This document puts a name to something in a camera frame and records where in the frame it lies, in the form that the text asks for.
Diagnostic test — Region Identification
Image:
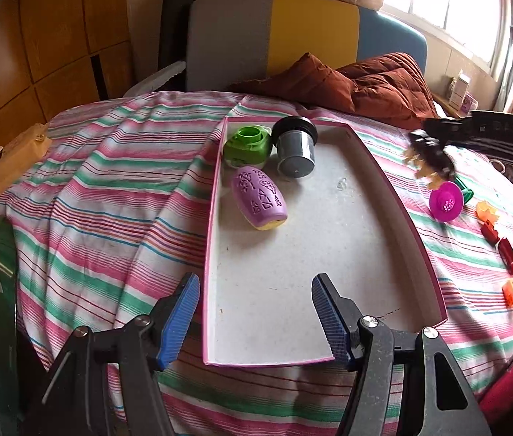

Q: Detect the green plastic stand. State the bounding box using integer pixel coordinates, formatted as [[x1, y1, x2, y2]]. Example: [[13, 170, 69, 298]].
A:
[[453, 175, 474, 205]]

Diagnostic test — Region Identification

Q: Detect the orange plastic piece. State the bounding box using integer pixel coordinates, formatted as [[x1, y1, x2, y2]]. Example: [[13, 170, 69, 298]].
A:
[[502, 278, 513, 308]]

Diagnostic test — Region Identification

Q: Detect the pink-edged white tray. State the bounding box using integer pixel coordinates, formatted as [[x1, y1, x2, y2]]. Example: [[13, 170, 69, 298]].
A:
[[202, 117, 448, 367]]

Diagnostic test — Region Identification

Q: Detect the grey jar black lid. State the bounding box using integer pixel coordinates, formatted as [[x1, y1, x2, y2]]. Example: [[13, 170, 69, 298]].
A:
[[271, 116, 319, 178]]

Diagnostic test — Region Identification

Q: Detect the green plug-in device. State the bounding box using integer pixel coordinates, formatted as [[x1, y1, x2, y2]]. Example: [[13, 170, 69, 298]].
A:
[[223, 125, 272, 168]]

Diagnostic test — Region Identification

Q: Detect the red plastic block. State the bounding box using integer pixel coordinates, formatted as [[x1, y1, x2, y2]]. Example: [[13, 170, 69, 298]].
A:
[[480, 221, 500, 247]]

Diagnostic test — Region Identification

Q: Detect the dark brown fluted mould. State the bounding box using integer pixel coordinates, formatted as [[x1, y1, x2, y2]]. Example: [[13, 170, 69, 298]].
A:
[[404, 129, 456, 190]]

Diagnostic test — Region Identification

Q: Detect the magenta funnel cup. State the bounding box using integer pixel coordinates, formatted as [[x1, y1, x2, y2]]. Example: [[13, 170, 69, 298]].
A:
[[429, 181, 464, 222]]

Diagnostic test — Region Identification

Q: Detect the grey yellow blue headboard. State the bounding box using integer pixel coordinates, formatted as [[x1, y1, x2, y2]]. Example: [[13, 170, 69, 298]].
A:
[[186, 0, 427, 92]]

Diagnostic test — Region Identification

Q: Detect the rust brown quilt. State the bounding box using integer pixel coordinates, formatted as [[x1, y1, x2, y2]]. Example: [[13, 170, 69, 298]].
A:
[[228, 52, 438, 131]]

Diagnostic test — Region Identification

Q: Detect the striped bed sheet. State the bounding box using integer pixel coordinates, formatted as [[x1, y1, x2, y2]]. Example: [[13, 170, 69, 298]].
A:
[[0, 92, 513, 435]]

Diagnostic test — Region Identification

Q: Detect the white box on table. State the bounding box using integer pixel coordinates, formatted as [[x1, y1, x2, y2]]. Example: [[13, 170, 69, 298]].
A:
[[448, 71, 478, 114]]

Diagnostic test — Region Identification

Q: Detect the purple patterned oval case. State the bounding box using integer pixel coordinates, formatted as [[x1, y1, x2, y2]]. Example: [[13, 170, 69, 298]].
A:
[[231, 166, 288, 230]]

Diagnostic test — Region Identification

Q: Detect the brown cardboard box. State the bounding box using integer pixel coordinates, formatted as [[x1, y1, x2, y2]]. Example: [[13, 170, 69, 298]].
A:
[[0, 124, 52, 194]]

